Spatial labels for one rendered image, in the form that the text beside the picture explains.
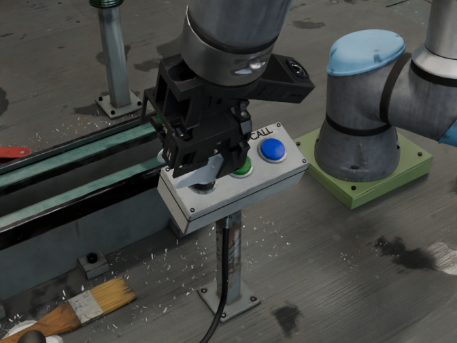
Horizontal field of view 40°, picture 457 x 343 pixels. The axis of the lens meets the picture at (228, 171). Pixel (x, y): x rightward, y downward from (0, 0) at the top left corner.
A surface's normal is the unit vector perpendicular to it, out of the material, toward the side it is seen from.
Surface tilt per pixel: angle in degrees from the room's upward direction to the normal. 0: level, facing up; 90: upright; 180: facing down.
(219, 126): 21
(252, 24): 110
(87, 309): 0
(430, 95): 90
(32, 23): 0
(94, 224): 90
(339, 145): 75
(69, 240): 90
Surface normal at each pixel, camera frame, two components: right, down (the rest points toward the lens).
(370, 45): -0.17, -0.80
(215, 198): 0.20, -0.52
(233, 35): -0.11, 0.83
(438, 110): -0.50, 0.48
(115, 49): 0.55, 0.54
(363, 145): -0.06, 0.38
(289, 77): 0.59, -0.62
